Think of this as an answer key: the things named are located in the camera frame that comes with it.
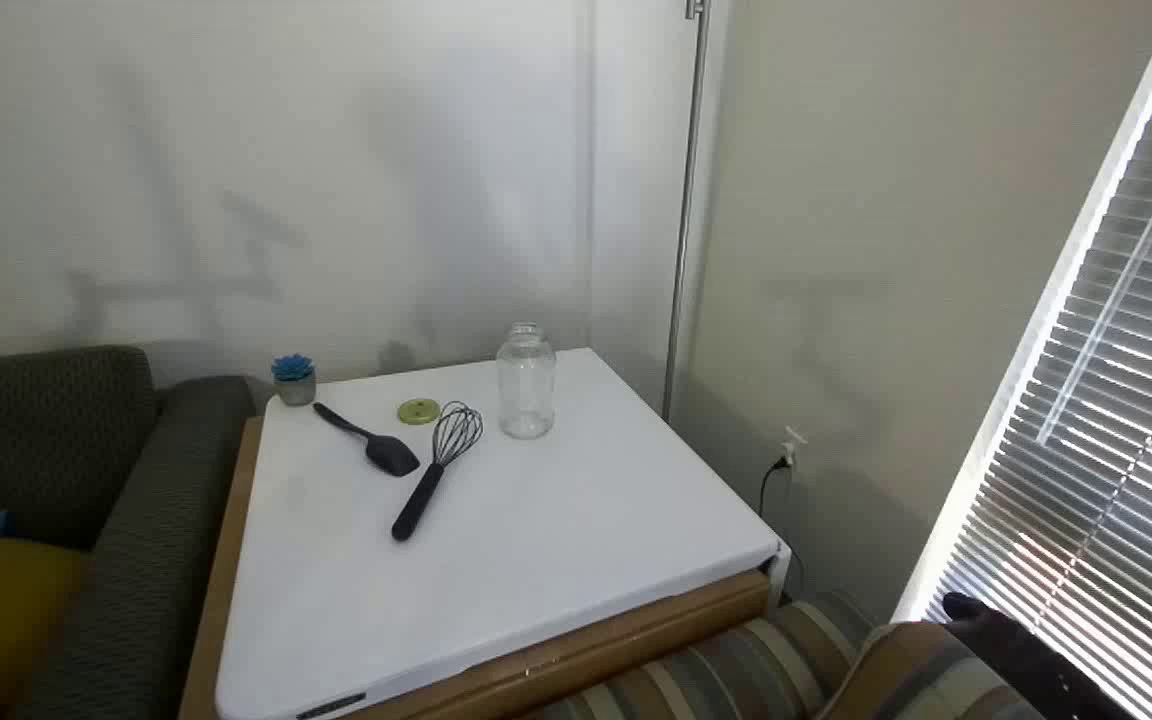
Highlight clear glass jar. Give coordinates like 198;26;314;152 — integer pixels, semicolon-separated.
491;321;559;443

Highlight yellow-green round lid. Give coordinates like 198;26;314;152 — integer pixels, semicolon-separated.
394;394;447;428

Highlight white square table top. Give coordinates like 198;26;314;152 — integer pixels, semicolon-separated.
210;346;790;720

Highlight black plastic spoon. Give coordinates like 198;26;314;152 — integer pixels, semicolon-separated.
313;399;425;481

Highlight small blue potted succulent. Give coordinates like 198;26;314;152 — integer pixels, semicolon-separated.
267;352;320;411

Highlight striped sofa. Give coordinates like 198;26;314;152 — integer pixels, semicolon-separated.
521;598;870;720

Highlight striped sofa cushion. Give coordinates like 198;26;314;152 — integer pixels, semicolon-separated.
818;617;1046;720

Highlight grey fabric sofa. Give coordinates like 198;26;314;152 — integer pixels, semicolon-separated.
0;346;261;720

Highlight black bulky object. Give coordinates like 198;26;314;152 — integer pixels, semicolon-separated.
938;592;1141;720

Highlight white window blinds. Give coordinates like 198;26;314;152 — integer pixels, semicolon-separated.
890;0;1152;720

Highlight thin wall conduit pole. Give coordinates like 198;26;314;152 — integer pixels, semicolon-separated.
659;0;713;415

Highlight black wire whisk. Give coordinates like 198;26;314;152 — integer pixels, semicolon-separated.
387;399;487;543

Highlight black power cable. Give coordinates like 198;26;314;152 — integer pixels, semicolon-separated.
757;448;798;527

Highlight white wall outlet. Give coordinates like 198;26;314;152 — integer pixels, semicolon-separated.
775;425;812;473

